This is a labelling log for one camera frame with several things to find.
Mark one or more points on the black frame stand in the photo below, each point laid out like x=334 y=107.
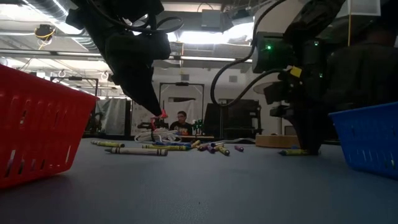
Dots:
x=182 y=84

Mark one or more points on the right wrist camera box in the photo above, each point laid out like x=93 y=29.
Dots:
x=270 y=53

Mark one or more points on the blue crayon pieces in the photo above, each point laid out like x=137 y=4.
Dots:
x=172 y=143

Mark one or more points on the red plastic bin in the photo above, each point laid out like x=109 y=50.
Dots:
x=37 y=130

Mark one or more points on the blue grey table mat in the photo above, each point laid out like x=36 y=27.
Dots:
x=199 y=193

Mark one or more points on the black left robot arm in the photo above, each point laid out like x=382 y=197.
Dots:
x=124 y=6

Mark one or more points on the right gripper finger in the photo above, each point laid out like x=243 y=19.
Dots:
x=308 y=133

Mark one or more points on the grey curtain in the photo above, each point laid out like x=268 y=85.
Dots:
x=113 y=116

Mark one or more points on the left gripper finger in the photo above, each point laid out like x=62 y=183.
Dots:
x=136 y=84

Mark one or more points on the robot with green lights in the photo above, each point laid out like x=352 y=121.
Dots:
x=197 y=126

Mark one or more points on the person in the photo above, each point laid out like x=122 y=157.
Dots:
x=363 y=77
x=181 y=126

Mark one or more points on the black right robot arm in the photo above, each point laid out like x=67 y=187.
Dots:
x=311 y=18

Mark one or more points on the black cabinet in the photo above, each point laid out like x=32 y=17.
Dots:
x=236 y=121

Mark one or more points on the white crayon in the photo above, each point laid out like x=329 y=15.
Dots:
x=136 y=151

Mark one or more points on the small blue crayon bit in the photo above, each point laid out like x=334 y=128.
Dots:
x=293 y=146

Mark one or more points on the long ceiling light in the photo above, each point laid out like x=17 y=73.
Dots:
x=62 y=54

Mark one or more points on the grey ceiling box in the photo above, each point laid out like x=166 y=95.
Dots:
x=211 y=20

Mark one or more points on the silver ceiling duct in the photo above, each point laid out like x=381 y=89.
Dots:
x=53 y=12

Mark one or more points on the white lamp with wooden base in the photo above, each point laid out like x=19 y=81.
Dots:
x=273 y=141

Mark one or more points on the blue plastic bin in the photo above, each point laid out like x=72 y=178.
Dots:
x=370 y=140

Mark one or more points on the yellow green crayon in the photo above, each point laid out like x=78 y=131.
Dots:
x=109 y=144

